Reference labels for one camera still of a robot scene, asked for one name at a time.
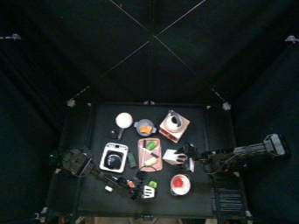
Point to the black round utensil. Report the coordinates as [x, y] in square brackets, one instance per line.
[141, 175]

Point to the red toy food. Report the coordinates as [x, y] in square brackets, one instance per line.
[177, 182]

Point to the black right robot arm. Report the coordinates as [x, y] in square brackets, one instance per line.
[248, 150]

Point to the metal frame corner bracket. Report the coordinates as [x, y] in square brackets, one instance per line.
[14, 36]
[70, 102]
[291, 38]
[225, 106]

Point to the wooden coffee grinder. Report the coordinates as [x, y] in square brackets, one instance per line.
[173, 126]

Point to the white marble-look box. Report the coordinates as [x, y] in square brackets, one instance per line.
[171, 157]

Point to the green toy corn cob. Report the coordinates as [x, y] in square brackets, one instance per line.
[151, 145]

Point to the plain yellow toy piece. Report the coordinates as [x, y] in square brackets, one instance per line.
[143, 130]

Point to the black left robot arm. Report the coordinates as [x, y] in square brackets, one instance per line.
[95, 173]

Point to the pink plastic tray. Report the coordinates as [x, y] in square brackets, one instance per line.
[144, 163]

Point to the dark grey flat utensil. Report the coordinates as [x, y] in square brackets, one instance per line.
[132, 159]

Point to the small orange toy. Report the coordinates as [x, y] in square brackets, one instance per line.
[131, 184]

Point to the green toy starfruit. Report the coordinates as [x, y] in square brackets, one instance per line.
[152, 184]

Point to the small white block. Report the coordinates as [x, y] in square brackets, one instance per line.
[108, 188]

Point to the small black object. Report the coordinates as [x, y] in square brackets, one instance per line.
[112, 134]

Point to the white toy appliance with window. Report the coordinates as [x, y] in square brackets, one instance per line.
[113, 157]

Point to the white round plate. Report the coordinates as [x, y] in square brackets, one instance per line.
[181, 189]

